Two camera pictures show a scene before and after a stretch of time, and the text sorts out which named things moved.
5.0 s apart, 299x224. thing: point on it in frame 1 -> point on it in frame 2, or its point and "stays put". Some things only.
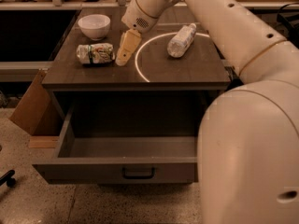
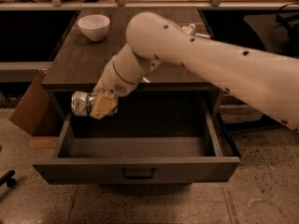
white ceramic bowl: [94, 25] stays put
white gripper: [135, 17] -> [112, 80]
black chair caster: [7, 177] stays put
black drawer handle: [152, 176] stays put
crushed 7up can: [96, 53] -> [80, 103]
